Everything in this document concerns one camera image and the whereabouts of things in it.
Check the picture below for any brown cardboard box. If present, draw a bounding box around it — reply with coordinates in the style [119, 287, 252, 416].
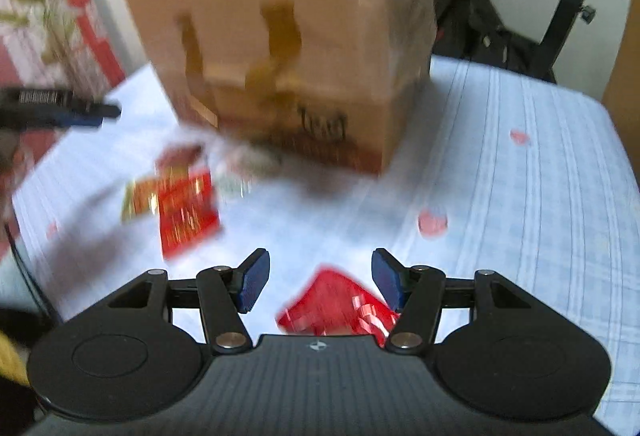
[119, 0, 438, 176]

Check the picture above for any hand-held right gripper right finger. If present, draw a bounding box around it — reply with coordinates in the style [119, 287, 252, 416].
[371, 247, 583, 356]

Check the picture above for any black cable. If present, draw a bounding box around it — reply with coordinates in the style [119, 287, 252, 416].
[2, 216, 63, 324]

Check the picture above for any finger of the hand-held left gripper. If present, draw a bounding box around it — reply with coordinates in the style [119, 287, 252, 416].
[60, 100, 123, 129]

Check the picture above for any checkered tablecloth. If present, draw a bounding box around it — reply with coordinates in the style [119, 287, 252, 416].
[10, 55, 640, 427]

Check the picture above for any shiny red snack packet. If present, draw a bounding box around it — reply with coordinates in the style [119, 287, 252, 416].
[276, 267, 402, 349]

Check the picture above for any black exercise bike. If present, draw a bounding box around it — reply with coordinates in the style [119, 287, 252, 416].
[431, 0, 640, 84]

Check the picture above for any red snack packet gold print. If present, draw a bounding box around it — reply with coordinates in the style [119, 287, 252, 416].
[156, 170, 223, 261]

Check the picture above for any white green snack packet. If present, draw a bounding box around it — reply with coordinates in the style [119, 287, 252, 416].
[212, 143, 283, 203]

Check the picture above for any yellow cloth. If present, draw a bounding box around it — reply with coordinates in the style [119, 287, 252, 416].
[0, 330, 31, 388]

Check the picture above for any wooden door panel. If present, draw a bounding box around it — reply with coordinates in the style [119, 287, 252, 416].
[601, 13, 640, 162]

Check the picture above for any yellow snack packet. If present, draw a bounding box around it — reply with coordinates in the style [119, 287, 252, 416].
[121, 175, 162, 224]

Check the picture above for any red floral curtain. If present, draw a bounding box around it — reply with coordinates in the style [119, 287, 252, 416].
[0, 0, 127, 177]

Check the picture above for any dark red snack packet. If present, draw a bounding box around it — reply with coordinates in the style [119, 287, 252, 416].
[154, 143, 207, 178]

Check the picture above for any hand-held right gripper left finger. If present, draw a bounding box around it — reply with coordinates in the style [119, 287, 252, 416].
[55, 247, 272, 356]

